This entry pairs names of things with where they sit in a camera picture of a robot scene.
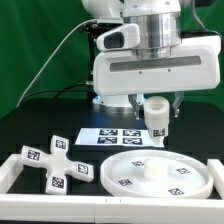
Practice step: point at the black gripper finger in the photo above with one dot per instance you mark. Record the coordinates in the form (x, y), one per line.
(136, 101)
(179, 96)

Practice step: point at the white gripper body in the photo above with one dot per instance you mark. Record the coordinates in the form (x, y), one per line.
(192, 65)

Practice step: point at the white round table top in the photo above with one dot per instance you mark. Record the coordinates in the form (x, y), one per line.
(155, 174)

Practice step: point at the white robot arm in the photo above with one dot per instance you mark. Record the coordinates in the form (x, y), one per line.
(144, 52)

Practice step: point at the white fiducial marker sheet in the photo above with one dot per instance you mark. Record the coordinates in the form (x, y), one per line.
(116, 137)

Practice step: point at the white cross table base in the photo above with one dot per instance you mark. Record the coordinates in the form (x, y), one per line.
(57, 164)

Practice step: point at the camera on black stand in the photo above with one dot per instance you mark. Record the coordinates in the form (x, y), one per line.
(94, 29)

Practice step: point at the white workspace border frame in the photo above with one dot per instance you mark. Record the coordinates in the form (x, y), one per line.
(98, 210)

